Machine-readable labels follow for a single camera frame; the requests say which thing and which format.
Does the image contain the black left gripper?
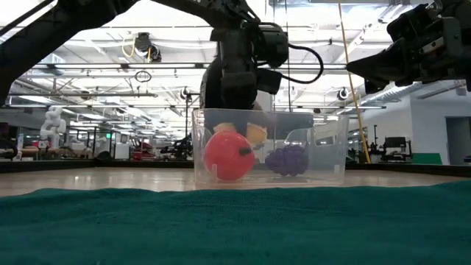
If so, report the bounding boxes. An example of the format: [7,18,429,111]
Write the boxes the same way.
[216,29,258,138]

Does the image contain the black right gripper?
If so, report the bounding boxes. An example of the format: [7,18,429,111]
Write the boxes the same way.
[346,0,471,95]

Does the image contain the yellow toy banana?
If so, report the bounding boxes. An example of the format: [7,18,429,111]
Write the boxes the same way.
[212,122,269,147]

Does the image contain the red toy apple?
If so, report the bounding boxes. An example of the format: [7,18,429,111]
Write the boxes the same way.
[203,130,256,182]

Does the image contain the purple toy grapes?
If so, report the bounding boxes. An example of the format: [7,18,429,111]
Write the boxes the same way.
[264,144,309,177]

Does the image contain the black rolling cart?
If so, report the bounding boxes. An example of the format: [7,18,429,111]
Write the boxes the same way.
[380,135,413,163]

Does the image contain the green panel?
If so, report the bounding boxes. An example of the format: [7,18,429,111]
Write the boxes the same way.
[411,152,442,166]

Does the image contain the clear plastic tub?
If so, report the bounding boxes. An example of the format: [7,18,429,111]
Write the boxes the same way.
[191,107,350,186]

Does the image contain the green folded cloth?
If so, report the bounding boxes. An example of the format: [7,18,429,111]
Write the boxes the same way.
[0,180,471,265]

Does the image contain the white robot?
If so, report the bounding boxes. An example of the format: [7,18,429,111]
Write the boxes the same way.
[39,106,67,150]

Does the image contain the yellow hanging cable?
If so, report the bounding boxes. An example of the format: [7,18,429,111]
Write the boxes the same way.
[337,0,372,165]

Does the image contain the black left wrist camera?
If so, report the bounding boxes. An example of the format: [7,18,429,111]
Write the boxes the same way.
[257,68,283,96]

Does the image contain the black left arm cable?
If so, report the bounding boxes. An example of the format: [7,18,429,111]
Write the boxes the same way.
[279,43,325,85]

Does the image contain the black hanging camera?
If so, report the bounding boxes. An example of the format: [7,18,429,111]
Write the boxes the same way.
[132,32,163,63]

